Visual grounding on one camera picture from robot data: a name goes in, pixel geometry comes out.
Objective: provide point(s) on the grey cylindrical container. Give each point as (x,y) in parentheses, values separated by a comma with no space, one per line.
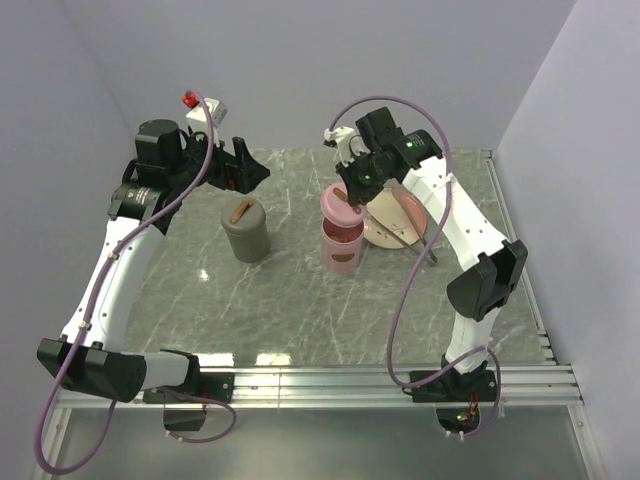
(249,248)

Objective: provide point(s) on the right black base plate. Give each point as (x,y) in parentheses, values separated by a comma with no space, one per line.
(430,387)

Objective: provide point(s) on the grey lid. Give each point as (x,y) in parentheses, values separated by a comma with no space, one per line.
(252,218)

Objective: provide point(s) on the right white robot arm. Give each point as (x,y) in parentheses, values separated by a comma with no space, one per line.
(377,150)

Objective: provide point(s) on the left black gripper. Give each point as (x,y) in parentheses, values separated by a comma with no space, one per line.
(241,170)

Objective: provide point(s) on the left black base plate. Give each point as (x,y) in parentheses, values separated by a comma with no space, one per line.
(218,386)

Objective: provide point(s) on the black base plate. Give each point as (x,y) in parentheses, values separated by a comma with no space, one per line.
(218,386)
(430,387)

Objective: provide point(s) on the metal food tongs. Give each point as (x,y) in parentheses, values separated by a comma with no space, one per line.
(410,230)

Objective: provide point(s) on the pink lid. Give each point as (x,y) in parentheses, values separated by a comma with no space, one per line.
(336,208)

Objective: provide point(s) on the aluminium mounting rail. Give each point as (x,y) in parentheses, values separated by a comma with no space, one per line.
(346,387)

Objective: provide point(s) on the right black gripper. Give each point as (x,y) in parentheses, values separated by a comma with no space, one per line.
(357,195)

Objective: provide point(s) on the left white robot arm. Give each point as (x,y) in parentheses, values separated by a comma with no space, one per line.
(89,356)

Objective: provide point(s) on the pink cream plate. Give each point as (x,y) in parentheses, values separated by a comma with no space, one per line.
(395,225)

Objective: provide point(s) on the pink cylindrical container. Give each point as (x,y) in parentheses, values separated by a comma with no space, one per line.
(337,257)

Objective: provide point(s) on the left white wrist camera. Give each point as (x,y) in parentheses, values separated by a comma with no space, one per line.
(205,117)

